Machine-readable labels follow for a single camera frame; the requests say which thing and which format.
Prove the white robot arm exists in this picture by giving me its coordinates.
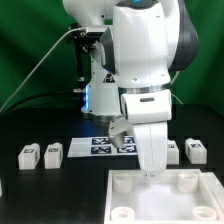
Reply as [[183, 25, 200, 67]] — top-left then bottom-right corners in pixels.
[[62, 0, 198, 174]]

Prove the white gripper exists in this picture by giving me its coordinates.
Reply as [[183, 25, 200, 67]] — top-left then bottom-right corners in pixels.
[[121, 92, 172, 173]]

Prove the grey camera cable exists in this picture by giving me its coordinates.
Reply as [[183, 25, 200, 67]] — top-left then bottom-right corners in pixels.
[[0, 27, 87, 114]]

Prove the white fiducial marker sheet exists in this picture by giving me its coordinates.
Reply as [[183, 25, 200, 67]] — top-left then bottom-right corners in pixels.
[[68, 136, 137, 158]]

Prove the white square tabletop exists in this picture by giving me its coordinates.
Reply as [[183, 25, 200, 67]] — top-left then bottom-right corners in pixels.
[[104, 169, 224, 224]]

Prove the silver camera on stand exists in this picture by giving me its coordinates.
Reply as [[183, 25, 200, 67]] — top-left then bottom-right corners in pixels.
[[80, 25, 110, 40]]

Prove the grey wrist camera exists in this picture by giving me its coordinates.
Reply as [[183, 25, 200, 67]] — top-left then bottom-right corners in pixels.
[[108, 117, 132, 148]]

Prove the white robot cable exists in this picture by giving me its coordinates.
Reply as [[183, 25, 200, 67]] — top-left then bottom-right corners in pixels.
[[169, 70, 184, 104]]

